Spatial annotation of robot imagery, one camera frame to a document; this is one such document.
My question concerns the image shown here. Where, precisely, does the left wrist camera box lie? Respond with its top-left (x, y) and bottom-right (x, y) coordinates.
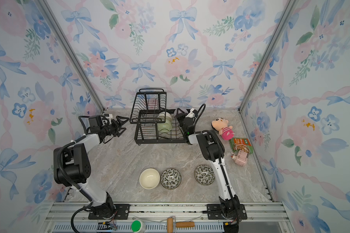
top-left (88, 115), bottom-right (111, 133)

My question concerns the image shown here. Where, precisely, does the black wire dish rack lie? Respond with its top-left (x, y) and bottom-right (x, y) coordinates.
top-left (130, 88), bottom-right (187, 145)

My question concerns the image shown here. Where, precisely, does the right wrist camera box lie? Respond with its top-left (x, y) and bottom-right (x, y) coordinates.
top-left (183, 108), bottom-right (198, 136)

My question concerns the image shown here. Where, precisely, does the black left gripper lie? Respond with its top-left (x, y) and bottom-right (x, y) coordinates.
top-left (102, 116), bottom-right (129, 137)

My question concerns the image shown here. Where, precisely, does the right black floral bowl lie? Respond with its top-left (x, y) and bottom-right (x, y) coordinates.
top-left (194, 165), bottom-right (215, 186)

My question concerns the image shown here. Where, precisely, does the black floral bowl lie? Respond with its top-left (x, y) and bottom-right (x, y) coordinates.
top-left (194, 165), bottom-right (215, 186)
top-left (160, 168), bottom-right (182, 190)

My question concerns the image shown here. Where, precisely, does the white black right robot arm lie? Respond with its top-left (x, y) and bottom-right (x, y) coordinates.
top-left (175, 108), bottom-right (241, 219)

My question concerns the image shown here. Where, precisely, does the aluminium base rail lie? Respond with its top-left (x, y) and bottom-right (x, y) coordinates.
top-left (40, 202), bottom-right (294, 233)

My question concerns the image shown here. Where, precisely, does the pink plush doll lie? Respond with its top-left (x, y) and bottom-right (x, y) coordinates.
top-left (211, 117), bottom-right (234, 140)

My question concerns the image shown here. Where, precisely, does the cream speckled bowl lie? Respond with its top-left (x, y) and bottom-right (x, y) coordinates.
top-left (158, 111), bottom-right (172, 120)

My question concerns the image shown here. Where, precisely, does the cream white bowl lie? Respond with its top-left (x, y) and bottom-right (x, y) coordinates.
top-left (139, 168), bottom-right (160, 190)

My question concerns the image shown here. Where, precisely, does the wooden handled tool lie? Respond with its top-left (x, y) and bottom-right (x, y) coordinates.
top-left (166, 216), bottom-right (195, 233)

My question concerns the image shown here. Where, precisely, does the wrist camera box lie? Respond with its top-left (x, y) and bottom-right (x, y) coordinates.
top-left (183, 108), bottom-right (198, 136)
top-left (88, 115), bottom-right (111, 133)

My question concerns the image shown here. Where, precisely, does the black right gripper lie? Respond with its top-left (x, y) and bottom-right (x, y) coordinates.
top-left (177, 108), bottom-right (188, 136)

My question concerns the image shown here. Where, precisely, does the left black floral bowl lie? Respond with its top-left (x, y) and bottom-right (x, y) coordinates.
top-left (160, 168), bottom-right (182, 190)

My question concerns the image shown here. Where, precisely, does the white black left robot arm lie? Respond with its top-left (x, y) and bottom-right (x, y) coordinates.
top-left (53, 114), bottom-right (130, 220)

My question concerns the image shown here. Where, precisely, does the lavender bowl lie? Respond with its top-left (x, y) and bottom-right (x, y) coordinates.
top-left (175, 108), bottom-right (185, 118)

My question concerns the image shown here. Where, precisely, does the green red soup packet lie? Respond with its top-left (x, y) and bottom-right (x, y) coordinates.
top-left (229, 137), bottom-right (254, 154)

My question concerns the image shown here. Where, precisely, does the green round button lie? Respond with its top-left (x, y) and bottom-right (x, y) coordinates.
top-left (131, 220), bottom-right (146, 233)

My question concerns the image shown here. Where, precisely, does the light green bowl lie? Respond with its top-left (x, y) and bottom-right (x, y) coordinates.
top-left (157, 117), bottom-right (173, 132)

